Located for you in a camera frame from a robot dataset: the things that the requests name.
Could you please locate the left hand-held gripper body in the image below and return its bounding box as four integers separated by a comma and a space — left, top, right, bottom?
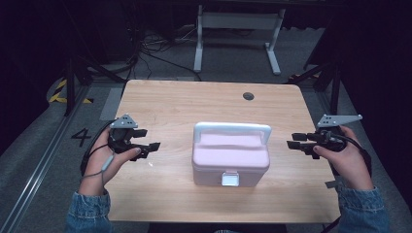
108, 114, 141, 153

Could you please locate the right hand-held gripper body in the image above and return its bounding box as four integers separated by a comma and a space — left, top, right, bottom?
305, 114, 363, 160

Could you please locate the pink storage box white handle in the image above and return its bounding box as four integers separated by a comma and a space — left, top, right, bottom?
190, 120, 273, 188

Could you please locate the person's right hand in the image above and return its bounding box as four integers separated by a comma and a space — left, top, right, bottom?
312, 124, 375, 192

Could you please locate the person's left hand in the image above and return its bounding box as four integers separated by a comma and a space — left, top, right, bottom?
78, 126, 143, 197

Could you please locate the black metal stand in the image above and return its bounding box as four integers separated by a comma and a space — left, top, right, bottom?
62, 52, 128, 117
287, 59, 345, 117

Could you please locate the yellow black floor tape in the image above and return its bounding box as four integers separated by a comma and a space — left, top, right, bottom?
48, 79, 94, 105

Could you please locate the grey cord with toggle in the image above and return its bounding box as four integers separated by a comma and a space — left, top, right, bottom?
81, 153, 117, 189

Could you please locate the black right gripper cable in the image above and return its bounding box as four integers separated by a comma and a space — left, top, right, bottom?
329, 131, 373, 178

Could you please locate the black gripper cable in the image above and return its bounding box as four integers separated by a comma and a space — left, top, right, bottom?
80, 120, 115, 178
329, 131, 373, 178

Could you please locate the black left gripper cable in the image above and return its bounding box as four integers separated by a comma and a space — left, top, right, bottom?
80, 120, 115, 178

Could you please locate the bundle of black floor cables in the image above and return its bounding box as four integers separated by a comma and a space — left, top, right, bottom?
128, 27, 203, 83

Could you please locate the metal floor rail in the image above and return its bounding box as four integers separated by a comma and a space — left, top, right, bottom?
0, 86, 92, 233

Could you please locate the white metal desk frame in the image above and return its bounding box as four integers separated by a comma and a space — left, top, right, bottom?
192, 4, 287, 77

